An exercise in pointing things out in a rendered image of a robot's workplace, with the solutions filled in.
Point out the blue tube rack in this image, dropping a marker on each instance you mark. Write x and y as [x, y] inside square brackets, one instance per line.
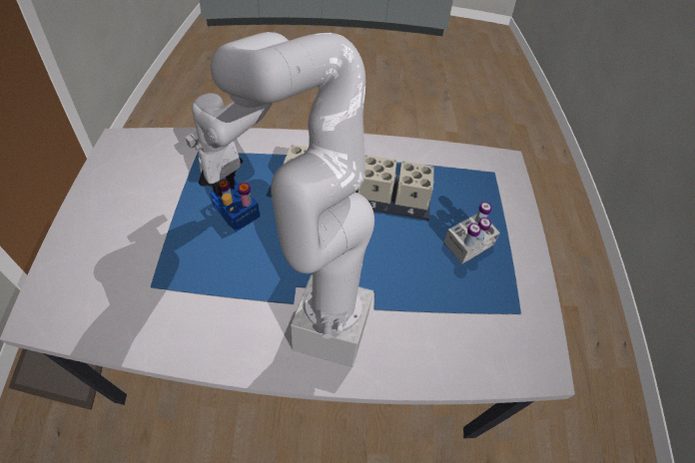
[241, 216]

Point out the blue bench mat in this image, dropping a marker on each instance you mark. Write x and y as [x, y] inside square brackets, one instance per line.
[406, 262]

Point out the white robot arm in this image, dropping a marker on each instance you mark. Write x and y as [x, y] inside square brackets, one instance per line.
[318, 213]

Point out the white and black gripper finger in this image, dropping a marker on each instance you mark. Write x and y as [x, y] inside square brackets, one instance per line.
[230, 177]
[216, 187]

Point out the white tube rack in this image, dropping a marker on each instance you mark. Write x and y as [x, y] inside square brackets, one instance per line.
[454, 241]

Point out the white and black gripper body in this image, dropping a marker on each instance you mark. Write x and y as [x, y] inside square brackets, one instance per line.
[219, 164]

